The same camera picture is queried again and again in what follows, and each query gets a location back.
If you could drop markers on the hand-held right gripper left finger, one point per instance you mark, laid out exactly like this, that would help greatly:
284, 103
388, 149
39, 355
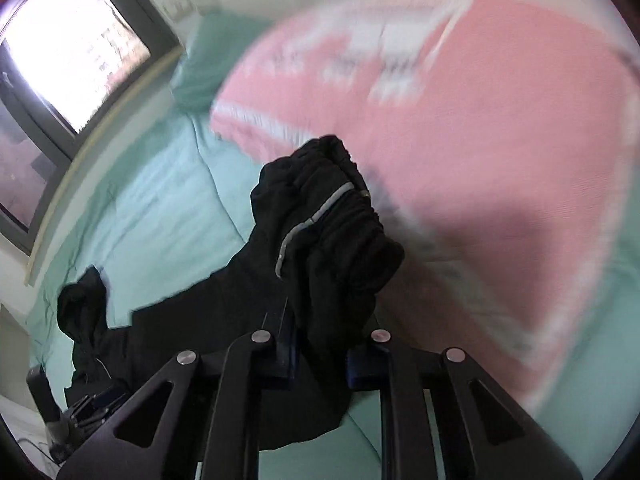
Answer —
284, 356

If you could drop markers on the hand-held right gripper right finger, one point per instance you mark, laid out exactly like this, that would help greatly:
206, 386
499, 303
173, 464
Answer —
361, 369

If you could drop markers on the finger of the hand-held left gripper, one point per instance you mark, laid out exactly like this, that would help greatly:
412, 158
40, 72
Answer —
102, 402

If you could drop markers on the black pants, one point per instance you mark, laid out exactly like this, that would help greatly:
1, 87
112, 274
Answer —
325, 260

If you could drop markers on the light green bed sheet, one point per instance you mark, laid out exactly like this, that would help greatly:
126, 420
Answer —
165, 210

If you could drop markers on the pink patterned blanket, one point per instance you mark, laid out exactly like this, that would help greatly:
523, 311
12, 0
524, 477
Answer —
475, 135

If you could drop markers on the green pillow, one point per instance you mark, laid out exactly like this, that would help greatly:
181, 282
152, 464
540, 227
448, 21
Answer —
210, 70

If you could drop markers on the dark framed window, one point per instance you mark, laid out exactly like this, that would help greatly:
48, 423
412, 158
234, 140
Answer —
75, 45

